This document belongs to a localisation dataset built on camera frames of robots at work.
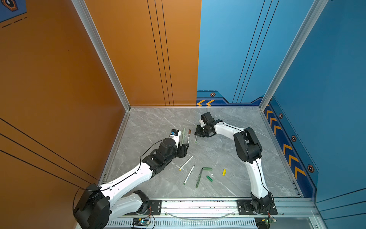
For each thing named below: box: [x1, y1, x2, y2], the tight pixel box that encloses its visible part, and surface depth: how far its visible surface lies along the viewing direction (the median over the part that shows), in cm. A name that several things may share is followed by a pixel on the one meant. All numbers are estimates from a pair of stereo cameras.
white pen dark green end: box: [182, 127, 186, 144], surface depth 104 cm
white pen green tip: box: [183, 164, 195, 186], surface depth 86 cm
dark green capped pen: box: [195, 166, 213, 188], surface depth 86 cm
